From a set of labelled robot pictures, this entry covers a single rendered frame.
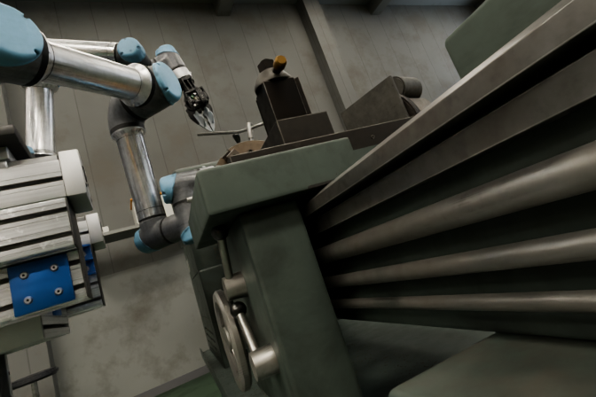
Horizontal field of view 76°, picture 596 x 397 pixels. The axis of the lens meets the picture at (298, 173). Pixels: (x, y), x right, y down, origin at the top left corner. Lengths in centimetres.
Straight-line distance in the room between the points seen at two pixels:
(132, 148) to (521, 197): 104
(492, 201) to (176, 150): 482
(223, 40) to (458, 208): 582
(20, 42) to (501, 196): 80
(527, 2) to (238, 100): 526
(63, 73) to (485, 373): 88
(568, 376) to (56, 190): 76
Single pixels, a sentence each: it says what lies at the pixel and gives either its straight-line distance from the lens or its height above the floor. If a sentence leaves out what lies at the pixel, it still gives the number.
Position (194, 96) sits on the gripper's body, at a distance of 145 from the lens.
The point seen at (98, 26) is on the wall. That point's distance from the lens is 587.
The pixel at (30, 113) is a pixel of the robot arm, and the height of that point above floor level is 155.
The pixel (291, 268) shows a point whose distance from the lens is 50.
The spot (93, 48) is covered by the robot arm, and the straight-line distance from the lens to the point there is 147.
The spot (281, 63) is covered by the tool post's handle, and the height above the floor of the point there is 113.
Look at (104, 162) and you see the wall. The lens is 492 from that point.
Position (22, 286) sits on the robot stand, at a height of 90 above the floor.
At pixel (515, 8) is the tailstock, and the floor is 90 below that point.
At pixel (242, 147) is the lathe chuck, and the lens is 134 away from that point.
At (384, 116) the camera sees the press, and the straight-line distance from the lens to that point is 427.
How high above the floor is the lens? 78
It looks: 12 degrees up
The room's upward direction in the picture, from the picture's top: 19 degrees counter-clockwise
